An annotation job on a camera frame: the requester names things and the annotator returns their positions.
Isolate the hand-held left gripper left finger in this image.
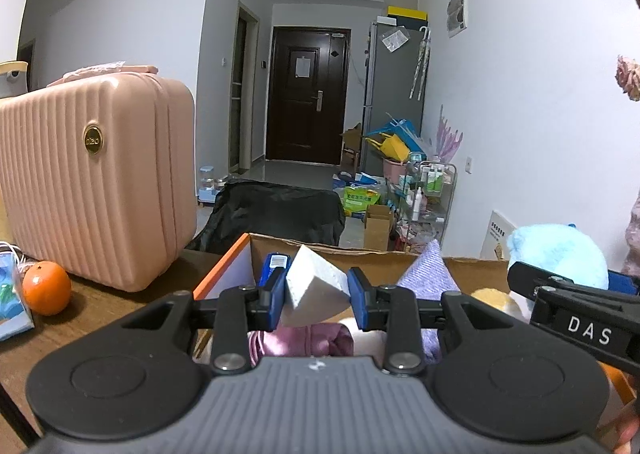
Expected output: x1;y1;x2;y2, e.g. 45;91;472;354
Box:
120;265;287;375

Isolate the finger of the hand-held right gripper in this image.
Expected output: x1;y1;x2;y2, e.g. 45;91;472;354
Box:
606;269;640;295
506;260;640;311

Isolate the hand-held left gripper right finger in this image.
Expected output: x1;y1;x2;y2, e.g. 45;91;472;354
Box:
346;265;511;377

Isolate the yellow plush toy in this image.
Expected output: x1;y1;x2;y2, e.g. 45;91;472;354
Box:
470;286;531;322

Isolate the white sponge block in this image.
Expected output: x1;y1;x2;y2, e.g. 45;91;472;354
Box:
277;244;352;329

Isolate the light blue plush toy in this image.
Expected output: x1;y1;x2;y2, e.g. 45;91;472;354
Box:
506;223;610;291

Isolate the orange sided cardboard box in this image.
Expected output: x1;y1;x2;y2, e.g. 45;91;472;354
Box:
192;232;638;407

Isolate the purple satin headband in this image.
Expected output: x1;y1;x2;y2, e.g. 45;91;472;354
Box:
247;323;356;367

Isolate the purple fuzzy vase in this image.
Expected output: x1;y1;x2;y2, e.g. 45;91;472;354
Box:
620;194;640;277

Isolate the white printed box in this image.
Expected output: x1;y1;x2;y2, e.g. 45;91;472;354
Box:
480;210;518;261

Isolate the small cardboard box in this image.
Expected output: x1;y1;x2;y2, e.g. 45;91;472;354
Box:
340;123;363;169
362;204;396;252

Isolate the purple knitted cloth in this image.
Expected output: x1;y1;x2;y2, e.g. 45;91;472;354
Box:
395;239;461;362

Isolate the black bag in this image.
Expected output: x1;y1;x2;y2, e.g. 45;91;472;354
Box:
185;179;347;255

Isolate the green packet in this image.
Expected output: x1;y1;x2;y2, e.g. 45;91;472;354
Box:
341;185;381;219

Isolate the pink bucket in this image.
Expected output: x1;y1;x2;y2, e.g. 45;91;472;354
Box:
382;156;408;185

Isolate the purple feather decoration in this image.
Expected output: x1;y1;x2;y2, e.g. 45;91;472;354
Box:
434;104;463;165

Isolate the dark brown door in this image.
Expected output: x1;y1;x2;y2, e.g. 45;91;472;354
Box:
265;26;352;167

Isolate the bunch of dried roses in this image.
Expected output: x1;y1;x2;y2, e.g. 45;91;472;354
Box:
615;0;640;102

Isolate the grey refrigerator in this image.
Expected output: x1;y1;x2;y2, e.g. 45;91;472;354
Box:
361;20;432;175

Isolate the pink ribbed suitcase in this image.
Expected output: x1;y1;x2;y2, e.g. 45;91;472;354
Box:
0;72;197;293

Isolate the orange fruit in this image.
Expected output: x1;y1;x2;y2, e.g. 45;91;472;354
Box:
22;261;72;316

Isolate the white folded umbrella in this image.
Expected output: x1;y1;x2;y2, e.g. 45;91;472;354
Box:
409;26;432;100

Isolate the clear plastic pouch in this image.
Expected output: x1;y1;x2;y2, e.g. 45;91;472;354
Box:
381;28;411;53

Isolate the blue tissue packet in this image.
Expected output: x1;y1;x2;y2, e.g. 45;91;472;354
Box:
0;243;35;342

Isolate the pink folded cloth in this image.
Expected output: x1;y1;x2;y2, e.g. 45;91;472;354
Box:
46;61;160;87

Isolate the yellow and black box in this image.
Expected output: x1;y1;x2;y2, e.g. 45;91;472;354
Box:
387;6;430;27

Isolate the wire trolley cart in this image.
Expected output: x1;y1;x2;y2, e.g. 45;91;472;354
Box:
402;154;458;252

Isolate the side door frame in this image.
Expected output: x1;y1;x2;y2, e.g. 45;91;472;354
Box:
229;0;261;175

